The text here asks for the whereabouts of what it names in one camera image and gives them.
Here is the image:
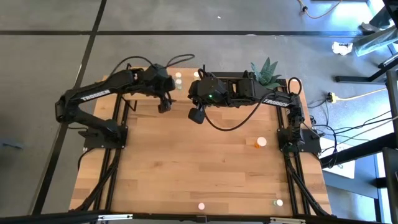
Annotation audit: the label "dark desk panel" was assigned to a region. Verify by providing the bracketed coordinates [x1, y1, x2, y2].
[381, 68, 398, 224]

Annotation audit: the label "yellow power plug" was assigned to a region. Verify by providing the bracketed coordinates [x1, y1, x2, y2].
[326, 91, 340, 104]

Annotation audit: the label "silver frame bracket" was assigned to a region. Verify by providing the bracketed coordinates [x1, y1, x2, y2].
[97, 213, 134, 222]
[269, 217, 307, 224]

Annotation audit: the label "pale yellow power cable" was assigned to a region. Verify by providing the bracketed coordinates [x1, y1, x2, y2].
[337, 88, 388, 102]

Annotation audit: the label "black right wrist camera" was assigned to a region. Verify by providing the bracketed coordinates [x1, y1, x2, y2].
[187, 107, 206, 125]

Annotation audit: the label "black floor cable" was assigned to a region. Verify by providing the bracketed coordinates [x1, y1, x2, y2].
[310, 110, 398, 131]
[323, 99, 340, 169]

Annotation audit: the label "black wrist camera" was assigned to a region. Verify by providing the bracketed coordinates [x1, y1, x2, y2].
[157, 99, 173, 114]
[187, 107, 206, 125]

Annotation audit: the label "black desk foot bar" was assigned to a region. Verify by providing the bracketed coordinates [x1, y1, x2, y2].
[335, 57, 398, 85]

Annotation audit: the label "black diagonal desk beam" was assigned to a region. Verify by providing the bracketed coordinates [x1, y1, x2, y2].
[320, 132, 398, 170]

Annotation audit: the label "person's white shoe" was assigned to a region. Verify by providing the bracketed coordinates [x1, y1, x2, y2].
[331, 41, 354, 56]

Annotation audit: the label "black frame beam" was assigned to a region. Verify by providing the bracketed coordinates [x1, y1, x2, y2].
[0, 210, 398, 224]

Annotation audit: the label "green plant in white pot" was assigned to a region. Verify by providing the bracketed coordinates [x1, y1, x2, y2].
[250, 57, 282, 91]

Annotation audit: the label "large orange medicine bottle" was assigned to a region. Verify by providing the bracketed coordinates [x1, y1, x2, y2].
[254, 136, 268, 149]

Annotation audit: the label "tan cable with black plug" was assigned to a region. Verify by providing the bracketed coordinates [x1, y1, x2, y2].
[297, 0, 345, 19]

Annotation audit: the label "black aluminium frame rails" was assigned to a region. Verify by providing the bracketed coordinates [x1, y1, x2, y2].
[73, 67, 131, 215]
[275, 79, 332, 217]

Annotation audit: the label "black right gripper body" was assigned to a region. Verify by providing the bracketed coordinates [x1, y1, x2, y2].
[188, 77, 229, 107]

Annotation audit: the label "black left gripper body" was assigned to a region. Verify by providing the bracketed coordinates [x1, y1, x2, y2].
[141, 63, 177, 98]

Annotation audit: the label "person's grey shoe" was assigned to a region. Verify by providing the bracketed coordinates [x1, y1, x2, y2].
[360, 22, 377, 34]

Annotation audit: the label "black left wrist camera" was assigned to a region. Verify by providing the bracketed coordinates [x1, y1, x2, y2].
[157, 99, 173, 114]

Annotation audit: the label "black camera cable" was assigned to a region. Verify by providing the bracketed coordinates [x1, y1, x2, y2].
[200, 91, 276, 132]
[108, 54, 196, 78]

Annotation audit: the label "wooden shelf with black legs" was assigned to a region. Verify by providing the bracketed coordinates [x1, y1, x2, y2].
[119, 62, 206, 112]

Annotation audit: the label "person's leg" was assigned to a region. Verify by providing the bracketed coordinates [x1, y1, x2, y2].
[353, 26, 398, 57]
[369, 8, 392, 30]

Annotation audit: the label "white floor sheet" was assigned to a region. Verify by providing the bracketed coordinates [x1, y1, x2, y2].
[318, 136, 357, 180]

